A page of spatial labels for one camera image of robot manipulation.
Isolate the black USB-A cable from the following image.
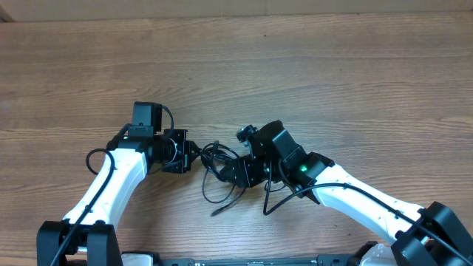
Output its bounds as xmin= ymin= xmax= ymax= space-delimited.
xmin=199 ymin=140 xmax=241 ymax=182

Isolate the black USB-C cable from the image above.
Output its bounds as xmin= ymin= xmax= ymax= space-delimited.
xmin=201 ymin=143 xmax=248 ymax=217

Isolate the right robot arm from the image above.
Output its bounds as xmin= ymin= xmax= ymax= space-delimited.
xmin=218 ymin=120 xmax=472 ymax=265

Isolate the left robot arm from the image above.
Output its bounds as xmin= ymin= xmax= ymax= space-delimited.
xmin=36 ymin=102 xmax=200 ymax=266

